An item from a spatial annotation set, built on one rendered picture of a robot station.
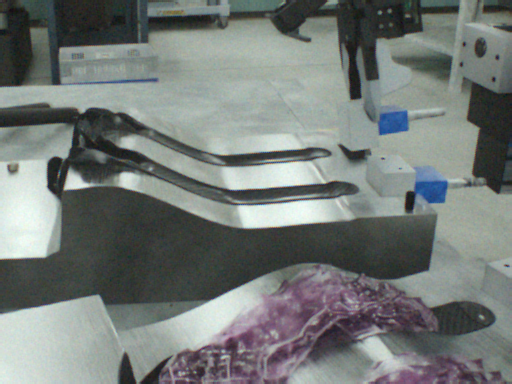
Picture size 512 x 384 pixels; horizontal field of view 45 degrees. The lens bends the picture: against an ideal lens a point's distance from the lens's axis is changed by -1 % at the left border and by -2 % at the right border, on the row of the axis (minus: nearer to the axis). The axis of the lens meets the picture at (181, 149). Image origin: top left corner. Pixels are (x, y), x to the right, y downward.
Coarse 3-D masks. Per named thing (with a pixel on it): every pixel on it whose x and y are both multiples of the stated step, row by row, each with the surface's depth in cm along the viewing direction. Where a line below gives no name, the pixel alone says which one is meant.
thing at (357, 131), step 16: (336, 112) 79; (352, 112) 74; (384, 112) 75; (400, 112) 75; (416, 112) 77; (432, 112) 77; (352, 128) 75; (368, 128) 75; (384, 128) 75; (400, 128) 76; (352, 144) 75; (368, 144) 75
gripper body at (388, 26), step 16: (352, 0) 71; (368, 0) 71; (384, 0) 71; (400, 0) 71; (416, 0) 71; (336, 16) 78; (352, 16) 71; (368, 16) 71; (384, 16) 72; (400, 16) 73; (352, 32) 72; (384, 32) 73; (400, 32) 73; (416, 32) 72
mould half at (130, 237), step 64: (0, 192) 75; (64, 192) 59; (128, 192) 59; (0, 256) 61; (64, 256) 61; (128, 256) 62; (192, 256) 62; (256, 256) 62; (320, 256) 63; (384, 256) 63
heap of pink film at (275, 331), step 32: (288, 288) 45; (320, 288) 44; (352, 288) 45; (384, 288) 47; (256, 320) 44; (288, 320) 44; (320, 320) 43; (352, 320) 44; (384, 320) 45; (416, 320) 47; (192, 352) 42; (224, 352) 42; (256, 352) 42; (288, 352) 42
